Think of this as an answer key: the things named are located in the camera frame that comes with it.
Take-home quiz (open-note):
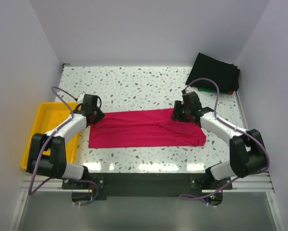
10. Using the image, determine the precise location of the magenta t shirt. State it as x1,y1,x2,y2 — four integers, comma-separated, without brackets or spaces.
88,108,206,149

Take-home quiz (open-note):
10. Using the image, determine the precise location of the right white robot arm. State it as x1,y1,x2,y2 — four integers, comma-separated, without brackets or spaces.
171,90,270,184

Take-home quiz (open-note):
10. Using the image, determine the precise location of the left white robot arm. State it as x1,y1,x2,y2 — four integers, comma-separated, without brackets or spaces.
26,94,105,180

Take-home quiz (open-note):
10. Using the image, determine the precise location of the folded green t shirt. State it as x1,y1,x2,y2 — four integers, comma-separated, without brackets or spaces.
197,88,229,94

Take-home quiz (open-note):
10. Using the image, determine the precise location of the yellow plastic tray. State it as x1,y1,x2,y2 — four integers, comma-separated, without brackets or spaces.
20,102,79,170

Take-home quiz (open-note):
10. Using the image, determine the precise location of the folded black t shirt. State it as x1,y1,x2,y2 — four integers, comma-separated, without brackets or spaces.
185,53,240,93

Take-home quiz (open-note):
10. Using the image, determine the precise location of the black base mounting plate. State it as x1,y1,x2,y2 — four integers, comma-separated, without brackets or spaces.
62,173,233,200

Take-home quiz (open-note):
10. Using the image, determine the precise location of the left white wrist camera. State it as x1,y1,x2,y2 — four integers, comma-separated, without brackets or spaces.
77,92,85,104

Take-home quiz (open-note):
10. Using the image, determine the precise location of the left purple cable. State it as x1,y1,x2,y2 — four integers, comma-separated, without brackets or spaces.
28,86,100,206

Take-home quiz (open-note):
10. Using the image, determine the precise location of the purple cable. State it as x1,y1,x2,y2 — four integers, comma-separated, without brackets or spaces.
179,78,271,200
28,86,100,206

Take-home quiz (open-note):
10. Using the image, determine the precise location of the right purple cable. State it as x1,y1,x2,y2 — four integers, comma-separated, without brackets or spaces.
179,78,271,200

